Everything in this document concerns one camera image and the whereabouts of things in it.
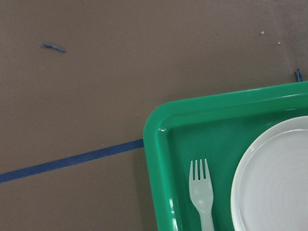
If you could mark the green plastic tray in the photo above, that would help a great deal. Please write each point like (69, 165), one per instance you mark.
(218, 128)

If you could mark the white round plate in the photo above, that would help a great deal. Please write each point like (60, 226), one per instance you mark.
(270, 186)

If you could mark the pale green plastic fork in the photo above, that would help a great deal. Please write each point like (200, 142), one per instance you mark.
(201, 192)

